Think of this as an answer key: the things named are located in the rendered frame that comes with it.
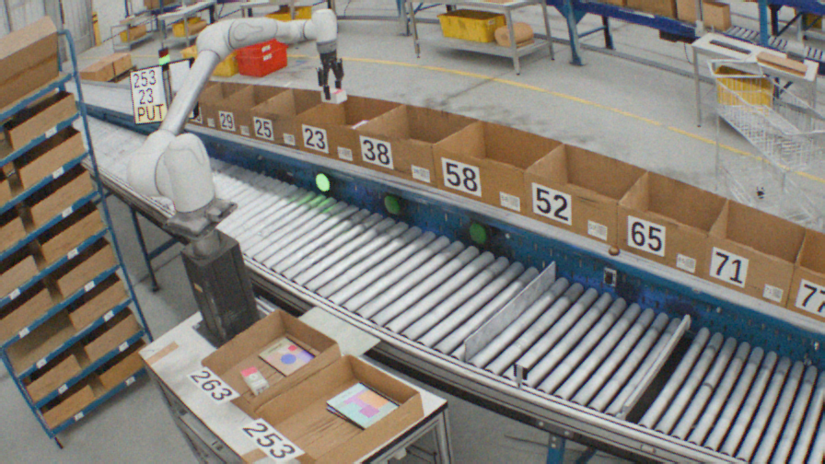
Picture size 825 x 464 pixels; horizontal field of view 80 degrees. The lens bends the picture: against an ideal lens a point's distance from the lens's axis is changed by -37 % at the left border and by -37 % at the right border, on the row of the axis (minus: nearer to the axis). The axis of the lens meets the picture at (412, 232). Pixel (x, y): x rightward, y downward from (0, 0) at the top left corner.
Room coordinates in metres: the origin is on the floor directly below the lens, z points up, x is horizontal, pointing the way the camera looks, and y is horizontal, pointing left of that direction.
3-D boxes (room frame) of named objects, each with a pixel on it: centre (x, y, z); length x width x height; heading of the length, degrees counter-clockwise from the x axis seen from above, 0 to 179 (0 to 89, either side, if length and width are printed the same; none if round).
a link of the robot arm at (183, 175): (1.91, 0.66, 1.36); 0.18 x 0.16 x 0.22; 65
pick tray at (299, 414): (1.38, 0.27, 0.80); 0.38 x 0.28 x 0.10; 131
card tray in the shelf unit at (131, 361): (2.50, 1.68, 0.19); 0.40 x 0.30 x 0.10; 135
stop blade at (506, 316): (1.80, -0.27, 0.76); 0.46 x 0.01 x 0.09; 133
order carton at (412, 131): (2.66, -0.08, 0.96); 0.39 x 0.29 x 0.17; 43
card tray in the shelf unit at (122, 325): (2.50, 1.68, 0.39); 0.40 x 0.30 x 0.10; 134
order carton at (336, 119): (2.94, 0.19, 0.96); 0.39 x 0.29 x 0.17; 43
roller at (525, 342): (1.73, -0.33, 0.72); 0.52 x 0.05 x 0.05; 133
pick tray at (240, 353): (1.63, 0.48, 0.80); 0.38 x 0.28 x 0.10; 134
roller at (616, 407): (1.40, -0.65, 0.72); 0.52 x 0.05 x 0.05; 133
